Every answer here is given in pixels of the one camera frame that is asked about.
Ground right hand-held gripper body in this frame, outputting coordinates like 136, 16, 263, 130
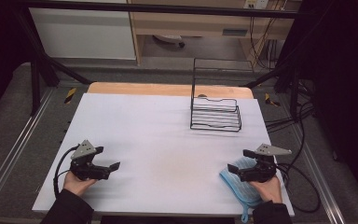
238, 143, 293, 184

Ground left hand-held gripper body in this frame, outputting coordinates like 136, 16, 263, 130
69, 139, 112, 182

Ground blue towel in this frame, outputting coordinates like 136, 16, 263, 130
219, 157, 264, 224

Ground black wire rack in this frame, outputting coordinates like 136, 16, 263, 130
189, 57, 256, 133

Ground person's right hand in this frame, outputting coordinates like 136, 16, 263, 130
248, 174, 284, 204

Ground person's left hand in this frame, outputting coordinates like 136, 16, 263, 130
62, 170, 98, 198

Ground white table mat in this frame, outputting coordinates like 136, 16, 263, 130
32, 92, 296, 217

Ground yellow black tape strip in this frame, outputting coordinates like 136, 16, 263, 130
63, 87, 77, 105
264, 92, 281, 107

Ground white cabinet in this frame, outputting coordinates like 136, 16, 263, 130
29, 7, 137, 61

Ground black curtain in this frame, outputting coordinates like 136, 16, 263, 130
278, 0, 358, 213
0, 0, 34, 120

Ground chair base with caster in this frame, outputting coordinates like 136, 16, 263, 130
152, 34, 186, 49

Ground wooden desk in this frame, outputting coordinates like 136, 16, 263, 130
127, 0, 303, 66

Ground white power strip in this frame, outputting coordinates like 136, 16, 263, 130
243, 0, 270, 10

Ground left hand-held gripper cable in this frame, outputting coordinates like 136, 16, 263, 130
52, 145, 81, 199

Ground hand-held gripper cable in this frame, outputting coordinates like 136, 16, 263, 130
52, 145, 81, 199
274, 161, 322, 215

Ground black floor cables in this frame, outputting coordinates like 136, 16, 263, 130
265, 92, 316, 133

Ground right hand-held gripper cable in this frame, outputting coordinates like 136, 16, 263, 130
274, 161, 322, 215

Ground aluminium rail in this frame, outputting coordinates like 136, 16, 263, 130
291, 124, 347, 224
0, 88, 56, 213

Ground hanging black cables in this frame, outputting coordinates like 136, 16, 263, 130
248, 15, 282, 70

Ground black frame bar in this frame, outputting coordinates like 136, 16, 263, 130
12, 0, 306, 20

